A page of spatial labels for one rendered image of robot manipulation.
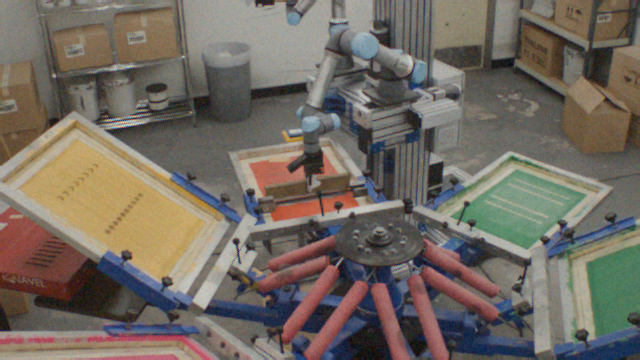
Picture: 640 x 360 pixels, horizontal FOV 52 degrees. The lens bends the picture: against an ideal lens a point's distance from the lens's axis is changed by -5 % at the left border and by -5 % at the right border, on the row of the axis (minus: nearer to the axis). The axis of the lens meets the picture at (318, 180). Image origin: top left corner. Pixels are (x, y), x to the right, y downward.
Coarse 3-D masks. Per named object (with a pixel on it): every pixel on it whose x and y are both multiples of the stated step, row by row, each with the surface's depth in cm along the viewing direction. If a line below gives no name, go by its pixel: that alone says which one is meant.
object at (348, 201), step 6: (294, 156) 360; (324, 156) 359; (324, 162) 353; (324, 168) 348; (330, 168) 348; (348, 192) 326; (324, 198) 321; (330, 198) 321; (336, 198) 321; (342, 198) 321; (348, 198) 321; (354, 198) 321; (312, 204) 317; (318, 204) 317; (324, 204) 317; (330, 204) 317; (348, 204) 316; (354, 204) 316; (318, 210) 313; (324, 210) 312; (330, 210) 312; (336, 210) 312
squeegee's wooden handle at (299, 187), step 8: (320, 176) 319; (328, 176) 320; (336, 176) 320; (344, 176) 321; (272, 184) 315; (280, 184) 314; (288, 184) 314; (296, 184) 315; (304, 184) 317; (328, 184) 320; (336, 184) 322; (344, 184) 323; (272, 192) 314; (280, 192) 315; (288, 192) 316; (296, 192) 317; (304, 192) 319
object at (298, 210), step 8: (256, 168) 350; (264, 168) 349; (256, 176) 342; (264, 176) 342; (264, 184) 335; (264, 192) 328; (280, 208) 315; (288, 208) 315; (296, 208) 315; (304, 208) 314; (312, 208) 314; (272, 216) 309; (280, 216) 309; (288, 216) 309; (296, 216) 309
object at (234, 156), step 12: (288, 144) 365; (300, 144) 364; (324, 144) 368; (336, 144) 363; (240, 156) 357; (252, 156) 360; (348, 156) 351; (240, 168) 342; (348, 168) 342; (240, 180) 331; (372, 204) 313
